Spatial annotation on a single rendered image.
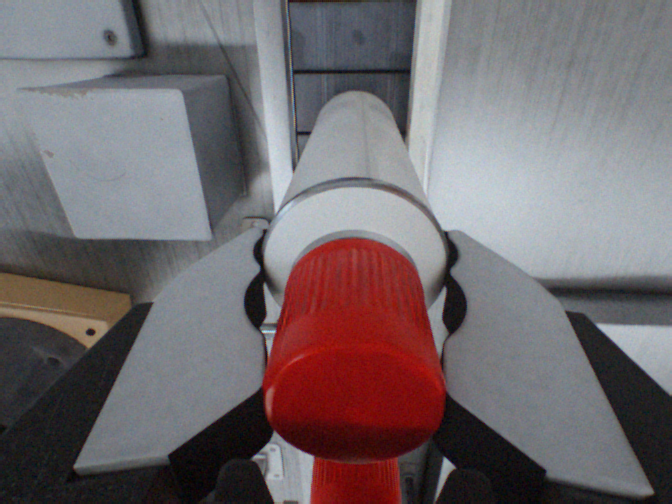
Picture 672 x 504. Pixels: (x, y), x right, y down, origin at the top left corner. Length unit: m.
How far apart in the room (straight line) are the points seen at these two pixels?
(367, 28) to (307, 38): 0.04
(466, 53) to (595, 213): 0.18
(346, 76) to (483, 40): 0.11
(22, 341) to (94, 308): 0.06
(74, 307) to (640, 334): 0.54
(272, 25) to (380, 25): 0.10
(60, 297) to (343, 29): 0.37
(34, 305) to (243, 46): 0.32
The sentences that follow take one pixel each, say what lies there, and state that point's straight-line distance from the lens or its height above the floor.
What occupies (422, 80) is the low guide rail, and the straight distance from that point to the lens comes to 0.23.
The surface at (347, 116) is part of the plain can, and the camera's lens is 0.17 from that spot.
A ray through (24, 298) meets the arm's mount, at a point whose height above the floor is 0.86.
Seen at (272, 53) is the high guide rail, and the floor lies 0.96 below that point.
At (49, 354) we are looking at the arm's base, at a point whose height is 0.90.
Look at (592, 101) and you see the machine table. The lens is 0.37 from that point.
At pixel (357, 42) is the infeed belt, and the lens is 0.27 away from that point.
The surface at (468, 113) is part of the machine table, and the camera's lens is 0.33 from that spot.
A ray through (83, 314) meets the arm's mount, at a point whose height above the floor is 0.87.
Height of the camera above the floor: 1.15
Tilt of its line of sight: 60 degrees down
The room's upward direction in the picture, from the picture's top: 174 degrees counter-clockwise
